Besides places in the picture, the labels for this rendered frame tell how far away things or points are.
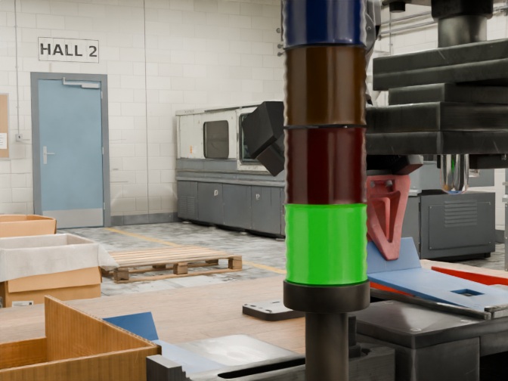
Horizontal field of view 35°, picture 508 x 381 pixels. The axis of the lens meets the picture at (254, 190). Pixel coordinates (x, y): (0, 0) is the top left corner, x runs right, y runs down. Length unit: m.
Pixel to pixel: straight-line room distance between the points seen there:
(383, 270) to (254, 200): 9.36
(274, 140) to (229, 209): 10.00
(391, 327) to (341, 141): 0.25
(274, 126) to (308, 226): 0.35
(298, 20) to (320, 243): 0.10
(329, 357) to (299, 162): 0.09
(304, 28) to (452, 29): 0.29
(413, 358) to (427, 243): 7.08
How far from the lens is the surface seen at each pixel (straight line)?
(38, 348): 0.82
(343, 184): 0.36
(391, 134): 0.60
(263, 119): 0.71
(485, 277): 0.99
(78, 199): 11.79
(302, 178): 0.36
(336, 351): 0.37
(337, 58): 0.36
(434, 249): 7.68
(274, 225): 9.68
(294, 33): 0.36
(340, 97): 0.35
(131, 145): 12.06
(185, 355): 0.75
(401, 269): 0.74
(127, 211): 12.07
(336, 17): 0.36
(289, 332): 0.94
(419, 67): 0.63
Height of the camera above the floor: 1.11
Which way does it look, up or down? 3 degrees down
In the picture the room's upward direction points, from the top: 1 degrees counter-clockwise
